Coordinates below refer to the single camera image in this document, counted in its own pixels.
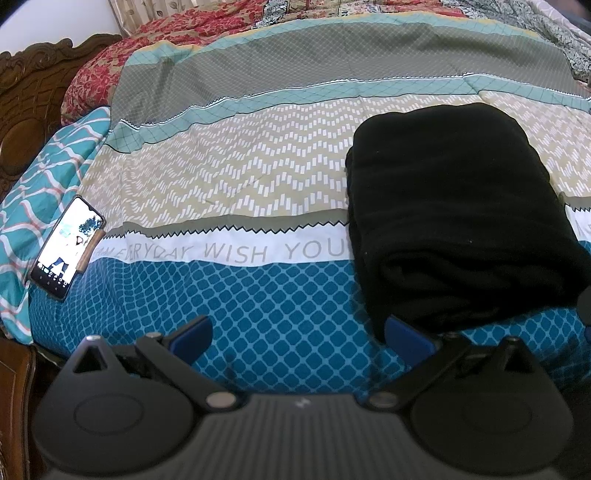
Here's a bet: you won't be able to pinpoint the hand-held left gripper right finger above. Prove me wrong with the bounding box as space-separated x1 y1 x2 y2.
367 315 537 411

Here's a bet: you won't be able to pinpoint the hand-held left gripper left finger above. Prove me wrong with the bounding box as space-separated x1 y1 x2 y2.
60 315 240 411

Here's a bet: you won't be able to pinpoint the black pants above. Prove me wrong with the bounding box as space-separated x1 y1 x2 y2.
345 104 589 343

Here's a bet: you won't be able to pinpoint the smartphone with brown case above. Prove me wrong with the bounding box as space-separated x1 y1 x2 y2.
29 195 108 303

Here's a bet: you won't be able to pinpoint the striped teal grey bedsheet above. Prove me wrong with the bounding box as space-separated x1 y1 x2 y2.
28 11 591 398

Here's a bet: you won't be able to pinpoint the wooden bedside table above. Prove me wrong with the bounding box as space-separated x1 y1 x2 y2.
0 336 41 480

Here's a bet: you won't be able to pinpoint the teal wavy print pillow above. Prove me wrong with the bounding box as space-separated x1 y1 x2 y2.
0 106 112 344

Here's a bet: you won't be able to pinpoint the carved wooden headboard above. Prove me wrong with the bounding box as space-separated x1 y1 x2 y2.
0 33 123 204

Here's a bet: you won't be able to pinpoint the grey blue floral quilt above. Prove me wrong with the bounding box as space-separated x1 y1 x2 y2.
438 0 591 85

